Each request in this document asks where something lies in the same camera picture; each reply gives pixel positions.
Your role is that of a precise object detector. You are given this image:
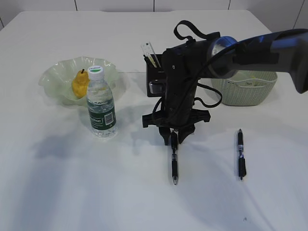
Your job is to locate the black pen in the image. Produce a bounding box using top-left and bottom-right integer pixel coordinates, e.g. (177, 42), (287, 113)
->
(170, 131), (179, 185)
(143, 55), (157, 68)
(237, 129), (246, 180)

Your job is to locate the yellow pear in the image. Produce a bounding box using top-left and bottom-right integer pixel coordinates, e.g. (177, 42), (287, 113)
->
(72, 69), (90, 99)

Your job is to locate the clear water bottle green label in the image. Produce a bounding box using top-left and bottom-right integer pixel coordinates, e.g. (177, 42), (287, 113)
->
(86, 65), (116, 139)

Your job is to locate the green plastic woven basket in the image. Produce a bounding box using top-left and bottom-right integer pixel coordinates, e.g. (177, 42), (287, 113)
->
(211, 71), (278, 106)

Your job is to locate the pale green wavy glass plate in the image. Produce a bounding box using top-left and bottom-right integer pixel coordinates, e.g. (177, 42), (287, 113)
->
(38, 56), (126, 106)

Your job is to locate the yellow white waste paper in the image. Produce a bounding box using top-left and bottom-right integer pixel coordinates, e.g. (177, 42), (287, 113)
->
(244, 74), (263, 87)

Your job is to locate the clear plastic ruler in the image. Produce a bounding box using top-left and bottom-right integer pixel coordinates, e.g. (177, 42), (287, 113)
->
(141, 41), (157, 57)

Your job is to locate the black square pen holder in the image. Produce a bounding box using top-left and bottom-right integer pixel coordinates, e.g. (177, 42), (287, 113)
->
(146, 63), (167, 97)

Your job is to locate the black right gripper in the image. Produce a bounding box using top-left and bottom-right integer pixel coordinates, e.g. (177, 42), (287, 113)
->
(142, 96), (211, 145)

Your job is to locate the blue black right robot arm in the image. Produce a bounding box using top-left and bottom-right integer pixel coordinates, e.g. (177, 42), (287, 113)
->
(142, 29), (308, 142)

